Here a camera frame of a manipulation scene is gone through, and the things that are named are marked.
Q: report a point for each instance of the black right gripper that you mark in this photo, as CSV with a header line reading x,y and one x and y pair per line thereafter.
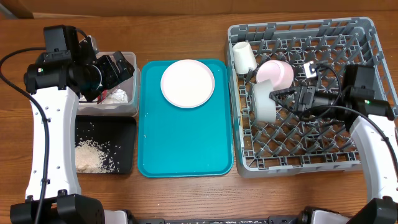
x,y
301,98

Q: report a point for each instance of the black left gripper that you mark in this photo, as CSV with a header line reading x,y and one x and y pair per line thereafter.
x,y
114,76

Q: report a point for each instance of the grey bowl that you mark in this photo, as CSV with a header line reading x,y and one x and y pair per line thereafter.
x,y
264,108

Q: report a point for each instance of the pink bowl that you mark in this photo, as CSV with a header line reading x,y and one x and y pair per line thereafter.
x,y
280,73

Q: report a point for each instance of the white napkin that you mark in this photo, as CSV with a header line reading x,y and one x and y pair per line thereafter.
x,y
116,97

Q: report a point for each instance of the cream cup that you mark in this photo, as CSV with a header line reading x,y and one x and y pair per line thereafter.
x,y
244,59

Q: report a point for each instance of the pink plate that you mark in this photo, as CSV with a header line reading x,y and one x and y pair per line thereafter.
x,y
187,83

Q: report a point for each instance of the pile of rice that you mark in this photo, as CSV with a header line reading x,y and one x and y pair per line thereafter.
x,y
93,153

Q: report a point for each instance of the red snack wrapper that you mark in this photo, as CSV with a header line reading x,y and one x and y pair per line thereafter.
x,y
102,96

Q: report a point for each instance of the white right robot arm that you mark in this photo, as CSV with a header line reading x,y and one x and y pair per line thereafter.
x,y
371,125

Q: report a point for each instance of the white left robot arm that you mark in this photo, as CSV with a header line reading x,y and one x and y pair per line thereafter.
x,y
54,194

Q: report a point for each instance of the clear plastic bin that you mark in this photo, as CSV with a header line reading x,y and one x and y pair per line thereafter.
x,y
66,85

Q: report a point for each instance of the grey dish rack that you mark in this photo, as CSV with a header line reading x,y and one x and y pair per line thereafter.
x,y
289,146

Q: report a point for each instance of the black tray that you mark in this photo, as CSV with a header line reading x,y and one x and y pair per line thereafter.
x,y
121,131

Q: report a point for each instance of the teal serving tray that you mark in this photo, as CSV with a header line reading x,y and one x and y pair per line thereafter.
x,y
177,142

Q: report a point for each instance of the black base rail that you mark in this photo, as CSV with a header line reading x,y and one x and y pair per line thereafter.
x,y
305,216

